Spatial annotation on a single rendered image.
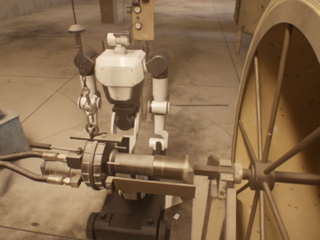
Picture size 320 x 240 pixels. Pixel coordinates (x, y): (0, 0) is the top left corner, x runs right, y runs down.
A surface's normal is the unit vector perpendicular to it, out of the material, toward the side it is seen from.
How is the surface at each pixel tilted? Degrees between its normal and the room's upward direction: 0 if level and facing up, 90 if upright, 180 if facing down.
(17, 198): 0
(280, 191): 41
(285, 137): 72
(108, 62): 45
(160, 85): 90
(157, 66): 90
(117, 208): 0
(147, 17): 90
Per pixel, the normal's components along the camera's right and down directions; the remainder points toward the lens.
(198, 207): 0.00, -0.85
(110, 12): -0.14, 0.52
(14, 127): 0.84, 0.28
